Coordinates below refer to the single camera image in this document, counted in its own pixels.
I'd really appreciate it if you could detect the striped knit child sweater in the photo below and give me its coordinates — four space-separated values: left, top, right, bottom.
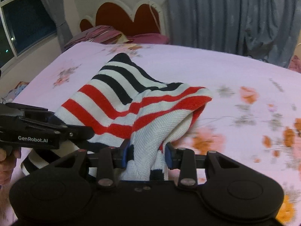
21 53 212 181

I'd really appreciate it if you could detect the person's left hand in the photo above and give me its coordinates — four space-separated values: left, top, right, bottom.
0 147 21 187

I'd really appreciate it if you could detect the pink floral bed sheet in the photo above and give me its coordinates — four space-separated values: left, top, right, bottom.
2 42 300 225

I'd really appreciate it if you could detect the dark window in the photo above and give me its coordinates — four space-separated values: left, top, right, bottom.
1 0 56 67

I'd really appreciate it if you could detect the grey-blue left curtain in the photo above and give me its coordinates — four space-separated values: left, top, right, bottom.
41 0 72 52

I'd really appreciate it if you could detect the red heart-shaped headboard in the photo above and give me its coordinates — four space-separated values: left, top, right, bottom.
79 0 166 36

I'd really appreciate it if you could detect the pink pillow at cream headboard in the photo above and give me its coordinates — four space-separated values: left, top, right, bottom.
288 55 301 73

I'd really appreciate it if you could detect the blue centre curtain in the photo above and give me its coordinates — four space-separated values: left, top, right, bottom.
166 0 300 68

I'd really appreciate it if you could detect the white hanging cable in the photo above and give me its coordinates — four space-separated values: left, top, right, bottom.
134 0 163 29

